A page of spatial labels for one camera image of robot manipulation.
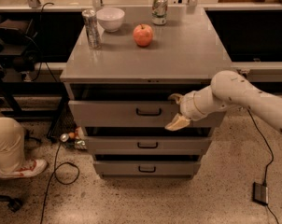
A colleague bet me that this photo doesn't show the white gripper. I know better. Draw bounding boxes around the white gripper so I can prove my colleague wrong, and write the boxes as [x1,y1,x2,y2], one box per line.
[165,91,200,131]

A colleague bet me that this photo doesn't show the grey top drawer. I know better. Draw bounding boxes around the grey top drawer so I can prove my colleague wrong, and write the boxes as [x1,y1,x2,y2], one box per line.
[68,83,231,129]

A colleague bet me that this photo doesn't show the grey drawer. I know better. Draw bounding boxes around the grey drawer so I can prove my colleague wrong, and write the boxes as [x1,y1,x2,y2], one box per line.
[85,127,211,155]
[93,155,201,176]
[68,83,231,129]

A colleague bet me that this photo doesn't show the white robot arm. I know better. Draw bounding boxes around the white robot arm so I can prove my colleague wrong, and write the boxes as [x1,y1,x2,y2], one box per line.
[165,71,282,134]

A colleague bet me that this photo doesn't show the grey drawer cabinet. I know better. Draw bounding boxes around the grey drawer cabinet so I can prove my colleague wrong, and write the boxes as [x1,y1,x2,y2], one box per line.
[59,5,242,181]

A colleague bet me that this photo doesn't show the grey middle drawer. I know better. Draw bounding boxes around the grey middle drawer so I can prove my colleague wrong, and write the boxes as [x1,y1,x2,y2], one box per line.
[85,127,211,155]

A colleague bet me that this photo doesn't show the grey bottom drawer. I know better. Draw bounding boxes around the grey bottom drawer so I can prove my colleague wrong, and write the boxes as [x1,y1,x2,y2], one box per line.
[93,155,201,176]

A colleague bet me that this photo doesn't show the red apple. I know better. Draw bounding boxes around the red apple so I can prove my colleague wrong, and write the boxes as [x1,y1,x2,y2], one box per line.
[133,24,153,47]

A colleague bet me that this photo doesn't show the green white soda can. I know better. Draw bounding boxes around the green white soda can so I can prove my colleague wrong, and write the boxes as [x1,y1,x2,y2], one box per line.
[151,0,168,25]

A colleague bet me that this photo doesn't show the tall silver can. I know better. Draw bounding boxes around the tall silver can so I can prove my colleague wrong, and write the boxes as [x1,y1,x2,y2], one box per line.
[82,8,101,49]

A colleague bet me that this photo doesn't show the white bowl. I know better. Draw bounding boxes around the white bowl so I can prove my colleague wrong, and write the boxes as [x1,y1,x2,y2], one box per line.
[96,7,125,32]

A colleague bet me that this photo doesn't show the black power adapter box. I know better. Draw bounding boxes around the black power adapter box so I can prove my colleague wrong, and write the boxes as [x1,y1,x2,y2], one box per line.
[253,182,269,205]

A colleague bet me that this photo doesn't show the silver can on floor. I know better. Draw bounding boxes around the silver can on floor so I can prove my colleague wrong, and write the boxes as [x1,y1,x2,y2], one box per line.
[60,133,69,143]

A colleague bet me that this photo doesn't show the white orange sneaker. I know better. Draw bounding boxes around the white orange sneaker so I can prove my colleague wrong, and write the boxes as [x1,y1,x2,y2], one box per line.
[0,160,48,179]

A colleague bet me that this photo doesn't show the person leg beige trousers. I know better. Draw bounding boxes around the person leg beige trousers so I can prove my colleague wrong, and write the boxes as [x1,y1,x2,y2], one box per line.
[0,112,25,178]

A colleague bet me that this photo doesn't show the black equipment on shelf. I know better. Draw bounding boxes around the black equipment on shelf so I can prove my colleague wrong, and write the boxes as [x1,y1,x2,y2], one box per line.
[0,15,39,73]

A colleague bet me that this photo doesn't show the black office chair base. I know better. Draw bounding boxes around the black office chair base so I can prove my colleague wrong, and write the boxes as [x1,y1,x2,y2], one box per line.
[0,195,22,212]

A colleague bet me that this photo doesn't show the black adapter cable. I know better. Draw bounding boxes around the black adapter cable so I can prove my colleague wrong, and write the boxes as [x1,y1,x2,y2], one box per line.
[247,109,280,224]

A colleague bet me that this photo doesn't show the black floor cable left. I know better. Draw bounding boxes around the black floor cable left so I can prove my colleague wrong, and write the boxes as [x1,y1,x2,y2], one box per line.
[39,141,81,224]

